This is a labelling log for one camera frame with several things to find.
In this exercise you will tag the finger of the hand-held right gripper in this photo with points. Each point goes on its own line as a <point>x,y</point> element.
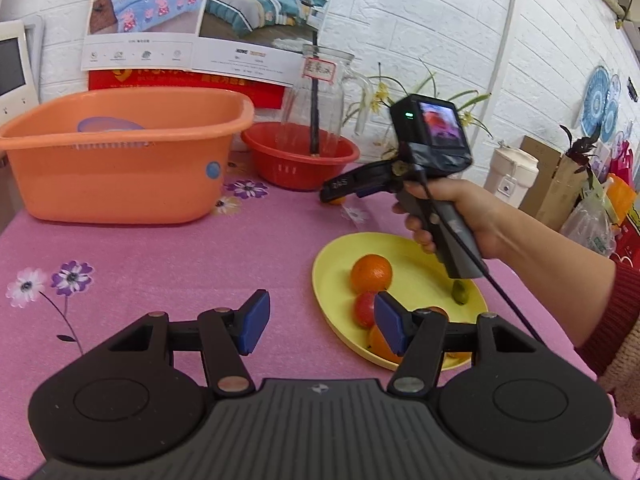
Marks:
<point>366,191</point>

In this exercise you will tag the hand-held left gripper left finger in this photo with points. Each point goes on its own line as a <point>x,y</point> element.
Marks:
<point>255,320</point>

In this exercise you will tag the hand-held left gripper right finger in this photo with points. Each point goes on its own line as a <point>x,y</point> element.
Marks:
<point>390,322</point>

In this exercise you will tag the orange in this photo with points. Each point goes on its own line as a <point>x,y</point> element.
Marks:
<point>371,273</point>
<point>334,201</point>
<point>381,346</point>

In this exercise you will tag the red tomato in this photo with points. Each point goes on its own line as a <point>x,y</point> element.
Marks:
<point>365,310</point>

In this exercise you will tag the small red apple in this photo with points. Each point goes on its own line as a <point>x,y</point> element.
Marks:
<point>437,311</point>

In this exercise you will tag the yellow plastic plate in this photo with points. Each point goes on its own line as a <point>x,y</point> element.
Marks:
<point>415,265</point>

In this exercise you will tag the small green mango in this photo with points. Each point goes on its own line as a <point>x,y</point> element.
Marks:
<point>460,294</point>

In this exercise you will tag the person's right forearm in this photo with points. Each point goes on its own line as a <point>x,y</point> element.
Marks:
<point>550,270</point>

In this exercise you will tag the person's right hand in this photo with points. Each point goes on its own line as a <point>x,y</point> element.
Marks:
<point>470,205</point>

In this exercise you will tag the red plastic basket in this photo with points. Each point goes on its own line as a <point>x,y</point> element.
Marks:
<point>295,170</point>

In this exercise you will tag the white thermos jug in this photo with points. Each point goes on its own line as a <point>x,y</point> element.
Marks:
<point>510,180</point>

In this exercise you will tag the yellow flowering plant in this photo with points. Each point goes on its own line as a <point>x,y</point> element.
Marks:
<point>380,97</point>

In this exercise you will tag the clear glass pitcher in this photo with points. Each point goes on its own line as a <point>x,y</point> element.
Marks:
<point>330,105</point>

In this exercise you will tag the black stick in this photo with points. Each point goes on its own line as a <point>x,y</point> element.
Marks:
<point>315,110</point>

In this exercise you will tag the pink floral tablecloth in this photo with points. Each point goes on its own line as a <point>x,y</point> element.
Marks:
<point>150,260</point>

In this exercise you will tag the brown cardboard box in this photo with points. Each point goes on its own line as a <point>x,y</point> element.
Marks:
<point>555,190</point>

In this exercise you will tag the purple leaf plant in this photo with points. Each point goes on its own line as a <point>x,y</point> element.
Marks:
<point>580,152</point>

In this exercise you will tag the clear plastic bag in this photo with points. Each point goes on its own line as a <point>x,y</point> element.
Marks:
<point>590,225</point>

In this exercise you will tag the orange plastic bag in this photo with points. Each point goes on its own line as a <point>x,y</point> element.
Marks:
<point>620,197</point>

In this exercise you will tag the blue grey bedding poster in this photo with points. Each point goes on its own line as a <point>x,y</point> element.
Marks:
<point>270,20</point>

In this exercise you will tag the orange plastic basin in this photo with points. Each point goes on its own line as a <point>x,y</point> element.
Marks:
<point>115,180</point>

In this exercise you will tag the person's beige knit clothing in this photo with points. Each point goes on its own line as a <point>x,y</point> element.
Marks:
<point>625,375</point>

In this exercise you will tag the pale blue bowl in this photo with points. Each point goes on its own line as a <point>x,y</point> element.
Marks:
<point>110,124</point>

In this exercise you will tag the pink cartoon bedding poster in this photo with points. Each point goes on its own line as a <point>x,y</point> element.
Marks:
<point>145,10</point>

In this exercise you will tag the white appliance with screen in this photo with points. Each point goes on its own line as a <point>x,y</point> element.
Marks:
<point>20,65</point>

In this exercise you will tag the blue round wall decoration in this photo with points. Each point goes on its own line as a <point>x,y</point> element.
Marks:
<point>597,102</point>

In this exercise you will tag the red gold wall calendar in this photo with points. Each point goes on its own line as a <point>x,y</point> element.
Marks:
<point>175,87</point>

